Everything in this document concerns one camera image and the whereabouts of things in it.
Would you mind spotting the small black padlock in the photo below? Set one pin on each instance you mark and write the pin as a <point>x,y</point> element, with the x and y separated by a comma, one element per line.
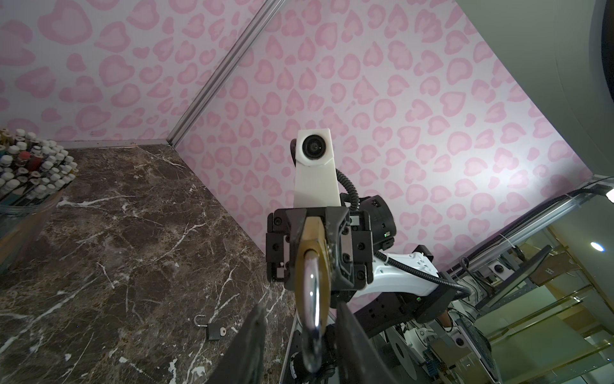
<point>214,331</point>

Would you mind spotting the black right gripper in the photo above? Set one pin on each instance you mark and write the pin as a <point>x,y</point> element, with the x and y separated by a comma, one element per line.
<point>348,237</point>

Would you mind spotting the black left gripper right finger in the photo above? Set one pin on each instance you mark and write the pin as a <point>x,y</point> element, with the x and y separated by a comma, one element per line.
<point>358,361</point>

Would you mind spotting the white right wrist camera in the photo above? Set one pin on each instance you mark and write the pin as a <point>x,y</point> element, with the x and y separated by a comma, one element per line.
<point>316,182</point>

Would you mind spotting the brass padlock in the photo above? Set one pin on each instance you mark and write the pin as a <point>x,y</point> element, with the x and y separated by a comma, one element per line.
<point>312,290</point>

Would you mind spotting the aluminium corner post right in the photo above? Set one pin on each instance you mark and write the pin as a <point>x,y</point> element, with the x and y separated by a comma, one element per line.
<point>226,67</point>

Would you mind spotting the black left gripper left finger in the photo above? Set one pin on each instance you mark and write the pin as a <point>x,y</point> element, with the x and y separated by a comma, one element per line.
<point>243,362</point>

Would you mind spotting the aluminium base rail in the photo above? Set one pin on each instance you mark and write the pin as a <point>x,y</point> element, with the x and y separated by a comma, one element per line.
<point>530,223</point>

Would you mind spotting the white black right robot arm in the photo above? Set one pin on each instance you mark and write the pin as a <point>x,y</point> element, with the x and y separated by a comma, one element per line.
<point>412,278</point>

